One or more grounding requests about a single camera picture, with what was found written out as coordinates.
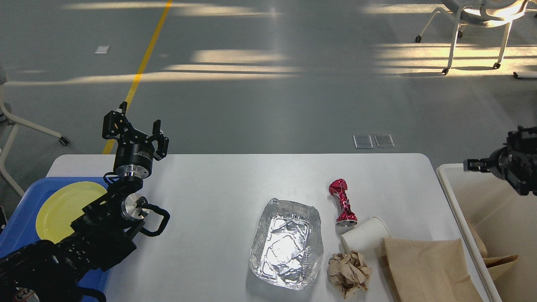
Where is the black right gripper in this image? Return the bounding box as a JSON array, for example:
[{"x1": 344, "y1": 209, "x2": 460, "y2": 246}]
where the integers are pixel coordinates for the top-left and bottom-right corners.
[{"x1": 464, "y1": 147, "x2": 508, "y2": 180}]

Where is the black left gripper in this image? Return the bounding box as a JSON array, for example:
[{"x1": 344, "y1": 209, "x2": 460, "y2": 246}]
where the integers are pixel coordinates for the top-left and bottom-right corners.
[{"x1": 102, "y1": 102, "x2": 169, "y2": 179}]

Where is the yellow plastic plate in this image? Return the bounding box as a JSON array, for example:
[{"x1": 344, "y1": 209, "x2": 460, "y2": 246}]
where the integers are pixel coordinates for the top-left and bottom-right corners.
[{"x1": 35, "y1": 181, "x2": 106, "y2": 244}]

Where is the wooden board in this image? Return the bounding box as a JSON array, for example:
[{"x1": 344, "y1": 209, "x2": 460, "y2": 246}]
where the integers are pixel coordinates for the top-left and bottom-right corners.
[{"x1": 381, "y1": 237, "x2": 482, "y2": 302}]

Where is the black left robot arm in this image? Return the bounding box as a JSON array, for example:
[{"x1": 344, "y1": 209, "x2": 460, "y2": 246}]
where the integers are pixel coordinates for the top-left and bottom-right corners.
[{"x1": 1, "y1": 102, "x2": 170, "y2": 302}]

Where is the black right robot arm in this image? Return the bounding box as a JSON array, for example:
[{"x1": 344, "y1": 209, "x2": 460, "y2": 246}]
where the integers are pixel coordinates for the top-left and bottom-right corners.
[{"x1": 463, "y1": 126, "x2": 537, "y2": 196}]

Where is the white plastic bin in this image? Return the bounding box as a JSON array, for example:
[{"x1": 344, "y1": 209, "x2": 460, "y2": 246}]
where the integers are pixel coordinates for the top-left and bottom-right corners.
[{"x1": 437, "y1": 163, "x2": 537, "y2": 302}]

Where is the brown paper in bin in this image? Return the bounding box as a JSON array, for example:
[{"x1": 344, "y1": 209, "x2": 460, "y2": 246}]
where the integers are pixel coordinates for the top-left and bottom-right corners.
[{"x1": 467, "y1": 222, "x2": 519, "y2": 281}]

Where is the white chair base left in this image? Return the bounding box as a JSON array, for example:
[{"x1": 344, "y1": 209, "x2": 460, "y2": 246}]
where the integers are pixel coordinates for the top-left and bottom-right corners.
[{"x1": 0, "y1": 66, "x2": 70, "y2": 197}]

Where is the crushed red soda can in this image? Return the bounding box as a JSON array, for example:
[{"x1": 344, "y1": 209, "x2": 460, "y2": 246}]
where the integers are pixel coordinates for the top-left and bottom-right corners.
[{"x1": 328, "y1": 178, "x2": 357, "y2": 227}]

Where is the white office chair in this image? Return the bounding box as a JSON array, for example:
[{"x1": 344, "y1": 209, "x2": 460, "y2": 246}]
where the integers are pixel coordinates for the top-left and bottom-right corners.
[{"x1": 415, "y1": 0, "x2": 529, "y2": 75}]

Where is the blue plastic tray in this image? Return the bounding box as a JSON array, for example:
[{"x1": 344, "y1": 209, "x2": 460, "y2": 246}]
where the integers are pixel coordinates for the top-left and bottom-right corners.
[{"x1": 1, "y1": 177, "x2": 111, "y2": 302}]

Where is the crumpled brown paper ball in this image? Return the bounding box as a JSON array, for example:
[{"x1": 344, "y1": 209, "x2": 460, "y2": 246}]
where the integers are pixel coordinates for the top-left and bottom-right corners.
[{"x1": 327, "y1": 250, "x2": 373, "y2": 299}]

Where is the aluminium foil tray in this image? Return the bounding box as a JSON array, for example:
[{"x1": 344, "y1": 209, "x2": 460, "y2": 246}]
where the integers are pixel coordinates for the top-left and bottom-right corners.
[{"x1": 249, "y1": 198, "x2": 324, "y2": 291}]

